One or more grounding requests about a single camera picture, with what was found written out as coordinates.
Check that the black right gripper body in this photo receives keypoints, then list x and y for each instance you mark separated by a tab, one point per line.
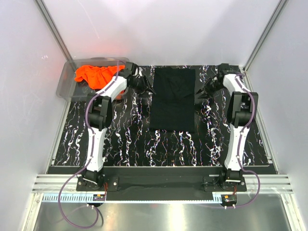
212	86

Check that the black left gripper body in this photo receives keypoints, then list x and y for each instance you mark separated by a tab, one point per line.
138	84

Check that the black t shirt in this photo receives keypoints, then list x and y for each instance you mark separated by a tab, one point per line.
172	106

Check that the clear plastic bin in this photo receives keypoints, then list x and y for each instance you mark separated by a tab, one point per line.
73	91

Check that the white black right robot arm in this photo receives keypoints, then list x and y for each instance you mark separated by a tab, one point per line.
241	114

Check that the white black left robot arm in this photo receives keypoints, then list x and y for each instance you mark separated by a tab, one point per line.
99	116

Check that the orange t shirt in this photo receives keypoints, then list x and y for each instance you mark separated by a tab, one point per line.
96	77

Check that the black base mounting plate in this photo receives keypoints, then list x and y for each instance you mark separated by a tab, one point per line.
158	193

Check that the right black connector box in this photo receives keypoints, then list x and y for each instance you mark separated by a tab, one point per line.
229	200

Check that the right aluminium frame post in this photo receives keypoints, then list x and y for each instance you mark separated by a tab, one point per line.
265	33

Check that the aluminium frame post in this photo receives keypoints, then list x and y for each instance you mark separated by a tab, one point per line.
265	33
53	28

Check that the white slotted cable duct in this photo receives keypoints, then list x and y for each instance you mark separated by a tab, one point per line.
68	198

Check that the left aluminium frame post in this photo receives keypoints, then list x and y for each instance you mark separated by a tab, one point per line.
53	28

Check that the aluminium front rail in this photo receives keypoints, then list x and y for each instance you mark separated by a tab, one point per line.
53	182

